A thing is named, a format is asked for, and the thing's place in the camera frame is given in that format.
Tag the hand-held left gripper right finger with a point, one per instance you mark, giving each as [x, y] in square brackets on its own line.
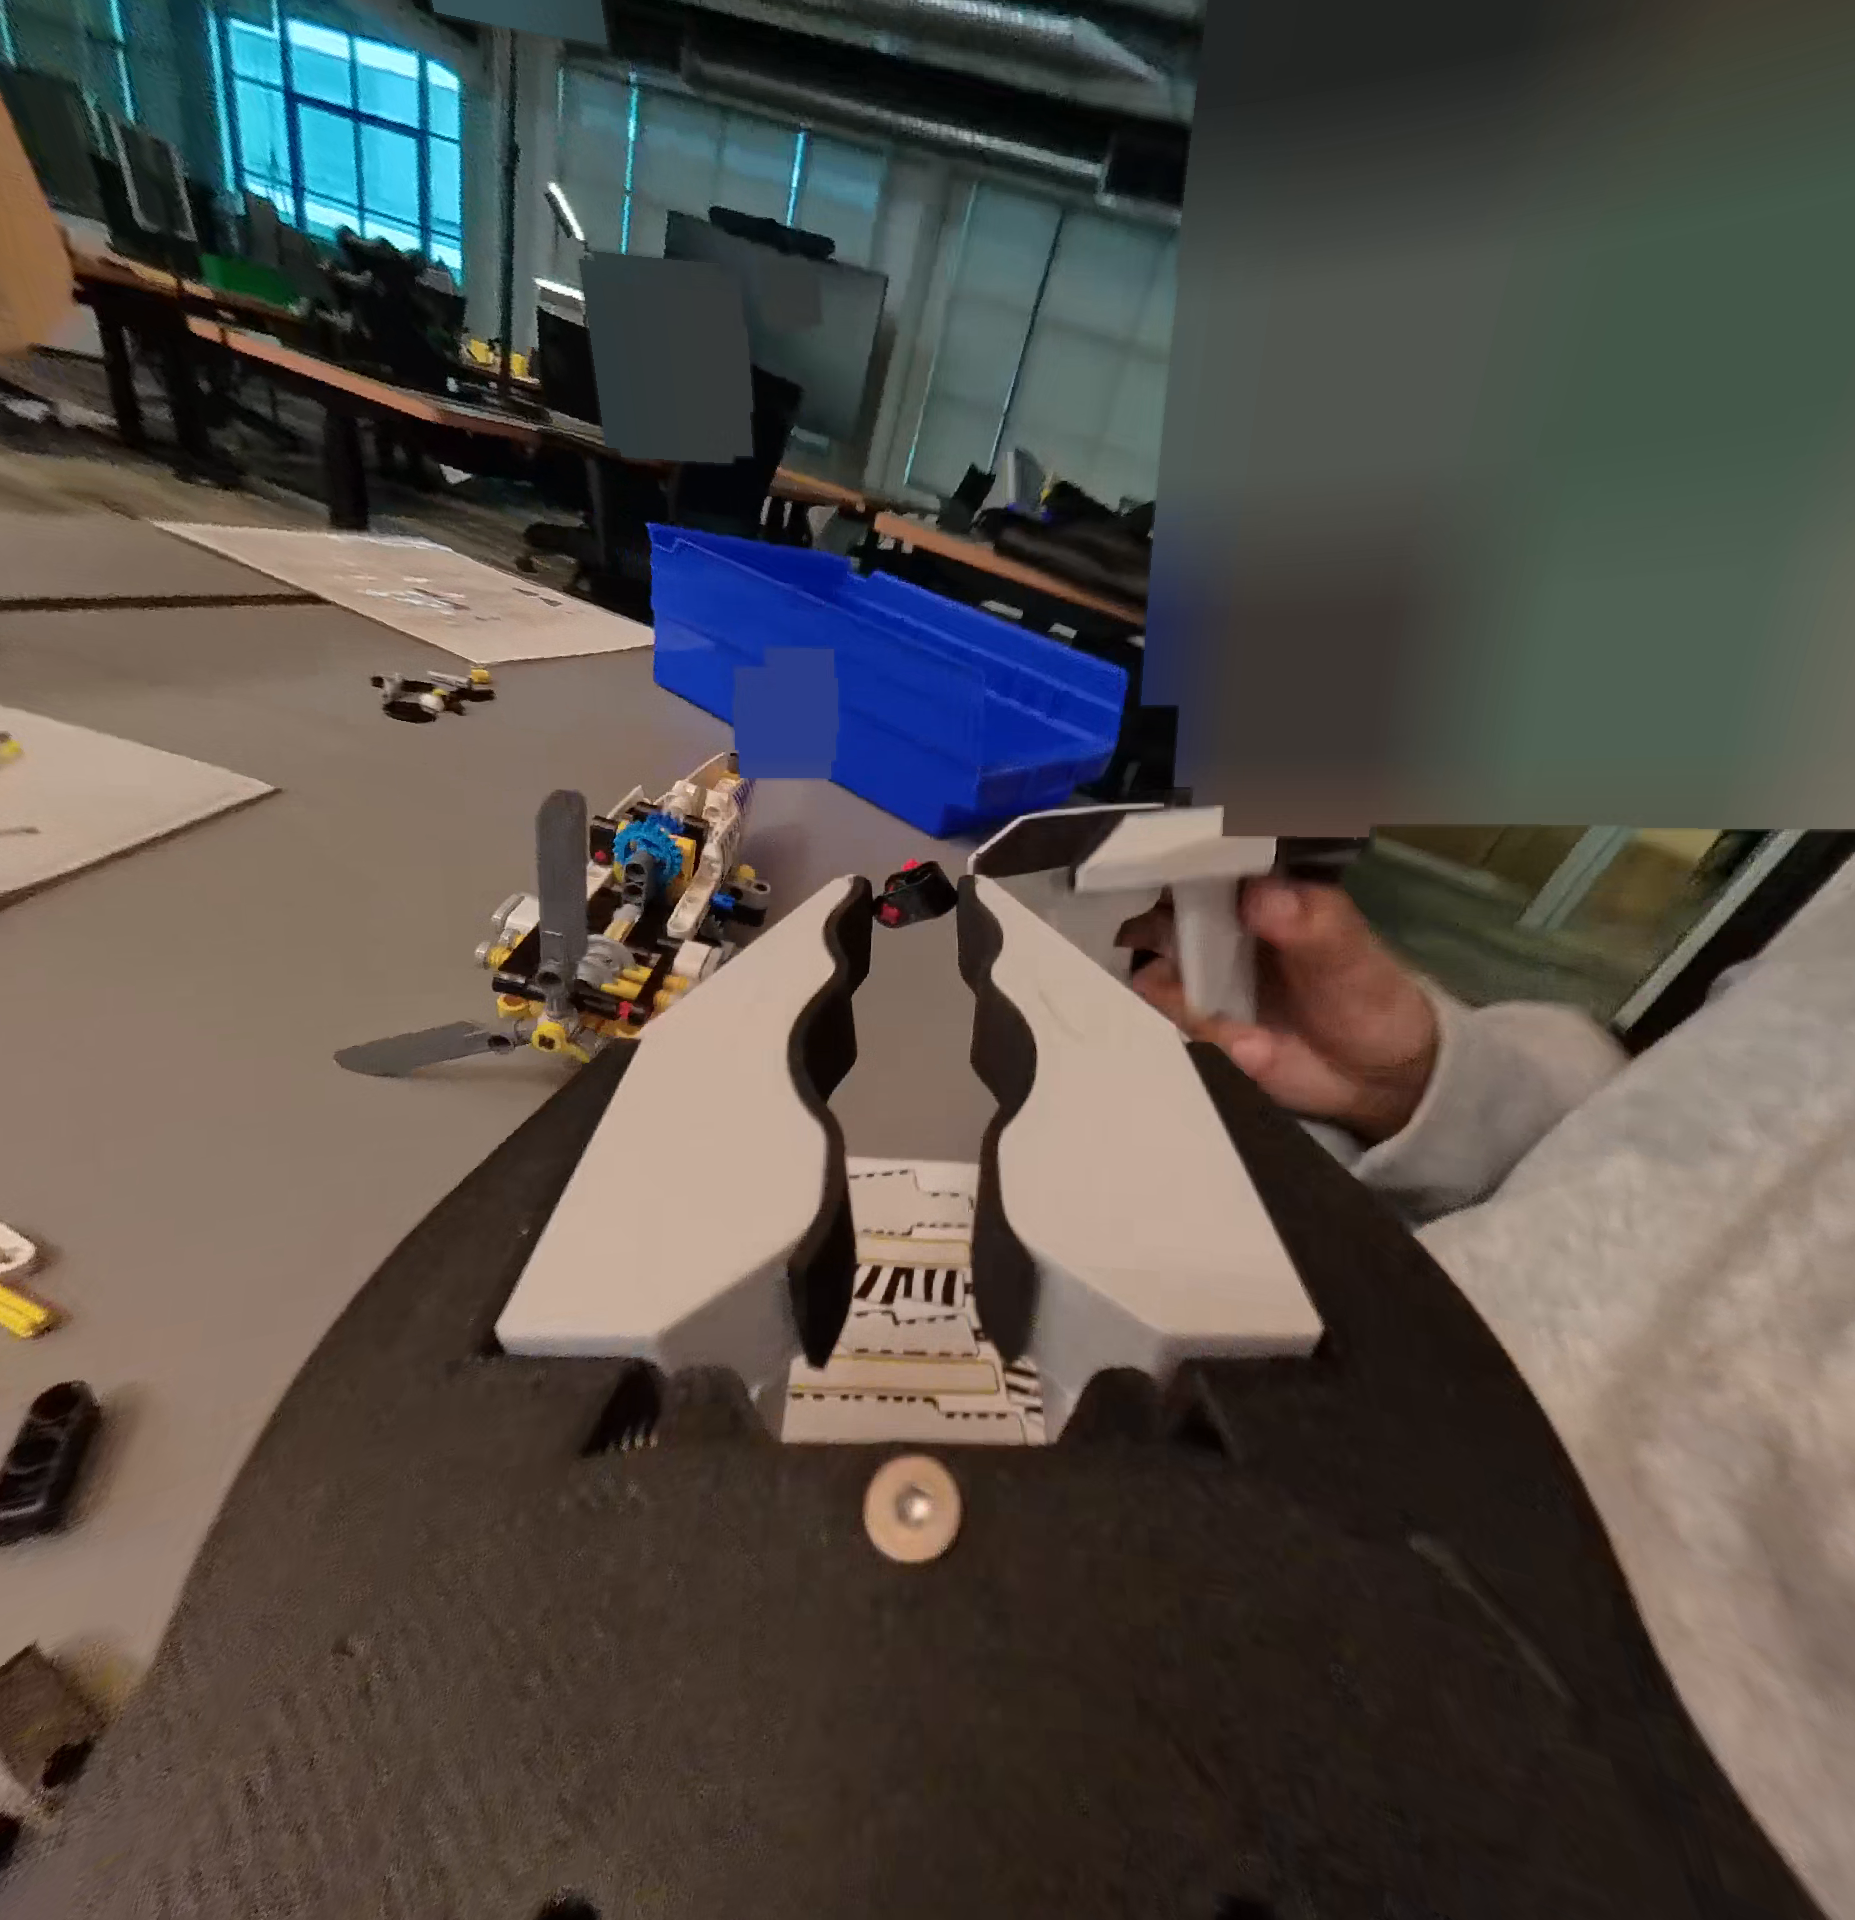
[1167, 1200]

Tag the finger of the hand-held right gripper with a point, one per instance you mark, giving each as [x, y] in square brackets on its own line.
[1047, 862]
[1190, 862]

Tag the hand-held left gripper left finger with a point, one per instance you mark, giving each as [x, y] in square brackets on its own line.
[644, 1200]

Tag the black red lego connector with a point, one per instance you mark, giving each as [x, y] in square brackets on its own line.
[913, 899]

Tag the lego airplane model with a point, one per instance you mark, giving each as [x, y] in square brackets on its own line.
[644, 901]

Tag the person's right forearm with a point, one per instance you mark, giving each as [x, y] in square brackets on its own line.
[1498, 1095]

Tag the pile of loose lego pieces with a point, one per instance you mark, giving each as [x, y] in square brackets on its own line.
[425, 692]

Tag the yellow lego axle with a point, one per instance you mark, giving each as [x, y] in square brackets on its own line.
[6, 1302]

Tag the black lego beam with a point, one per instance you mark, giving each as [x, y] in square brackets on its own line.
[42, 1464]

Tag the person's right hand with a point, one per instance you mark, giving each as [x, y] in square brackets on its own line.
[1332, 1020]

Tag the blue plastic bin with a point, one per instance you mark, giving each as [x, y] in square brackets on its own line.
[897, 674]

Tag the zebra striped sticker sheet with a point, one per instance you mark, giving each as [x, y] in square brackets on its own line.
[913, 1276]

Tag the black bag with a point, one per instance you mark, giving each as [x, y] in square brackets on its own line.
[1069, 518]

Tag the grey monitor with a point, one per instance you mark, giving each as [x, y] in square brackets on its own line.
[852, 361]

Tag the person's grey zip hoodie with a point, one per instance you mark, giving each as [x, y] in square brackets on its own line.
[1736, 1351]

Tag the open instruction booklet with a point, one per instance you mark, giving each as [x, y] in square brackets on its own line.
[419, 594]

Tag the long wooden workbench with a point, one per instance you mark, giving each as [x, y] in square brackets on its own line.
[342, 383]

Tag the brown cardboard box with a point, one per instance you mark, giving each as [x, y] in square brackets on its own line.
[6, 227]

